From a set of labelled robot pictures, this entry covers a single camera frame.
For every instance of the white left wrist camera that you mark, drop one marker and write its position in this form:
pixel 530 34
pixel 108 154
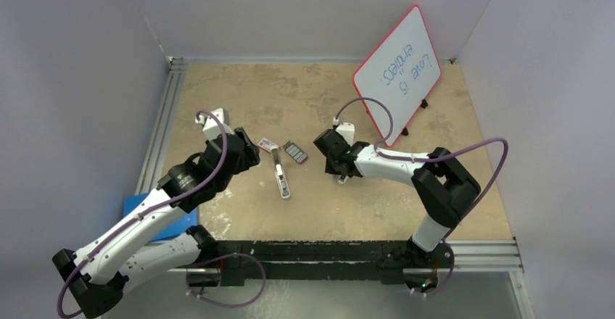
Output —
pixel 214 123

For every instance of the red framed whiteboard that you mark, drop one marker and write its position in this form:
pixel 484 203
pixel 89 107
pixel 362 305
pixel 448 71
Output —
pixel 404 64

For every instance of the red white staple box sleeve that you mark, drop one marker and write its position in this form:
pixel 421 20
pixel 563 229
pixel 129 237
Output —
pixel 267 145

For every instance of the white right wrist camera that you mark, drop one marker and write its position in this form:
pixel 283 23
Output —
pixel 346 130

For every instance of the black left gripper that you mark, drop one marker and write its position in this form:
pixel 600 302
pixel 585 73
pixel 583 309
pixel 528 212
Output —
pixel 249 156

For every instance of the white stapler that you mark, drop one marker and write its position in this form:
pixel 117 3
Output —
pixel 342 179
pixel 281 179

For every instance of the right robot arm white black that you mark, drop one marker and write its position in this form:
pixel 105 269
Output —
pixel 445 187

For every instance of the black whiteboard easel stand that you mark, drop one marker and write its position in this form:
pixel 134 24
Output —
pixel 392 119

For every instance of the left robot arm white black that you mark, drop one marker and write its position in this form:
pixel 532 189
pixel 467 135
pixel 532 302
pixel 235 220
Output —
pixel 97 276

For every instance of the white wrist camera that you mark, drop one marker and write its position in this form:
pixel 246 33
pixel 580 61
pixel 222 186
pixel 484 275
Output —
pixel 346 130
pixel 214 123

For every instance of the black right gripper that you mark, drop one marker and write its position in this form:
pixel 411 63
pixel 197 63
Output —
pixel 330 168

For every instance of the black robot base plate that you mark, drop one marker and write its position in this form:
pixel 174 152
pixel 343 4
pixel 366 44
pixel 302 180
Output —
pixel 390 262

